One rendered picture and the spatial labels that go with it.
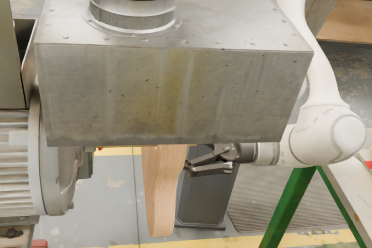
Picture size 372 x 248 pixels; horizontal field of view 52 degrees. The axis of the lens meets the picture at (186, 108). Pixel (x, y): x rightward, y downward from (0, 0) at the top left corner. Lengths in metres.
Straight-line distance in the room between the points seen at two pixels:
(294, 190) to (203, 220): 0.73
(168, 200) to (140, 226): 1.29
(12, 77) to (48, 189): 0.17
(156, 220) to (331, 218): 1.68
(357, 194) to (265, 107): 0.76
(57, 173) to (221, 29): 0.31
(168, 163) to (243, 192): 1.67
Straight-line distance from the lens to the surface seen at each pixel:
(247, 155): 0.92
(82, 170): 1.04
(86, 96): 0.43
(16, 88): 0.54
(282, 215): 1.58
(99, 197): 2.19
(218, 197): 1.93
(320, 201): 2.45
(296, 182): 1.44
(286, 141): 0.92
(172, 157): 0.65
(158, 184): 0.76
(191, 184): 1.84
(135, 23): 0.42
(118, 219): 2.10
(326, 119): 0.80
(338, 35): 3.35
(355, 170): 1.27
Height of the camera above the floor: 1.73
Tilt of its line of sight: 38 degrees down
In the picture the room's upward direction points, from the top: 9 degrees clockwise
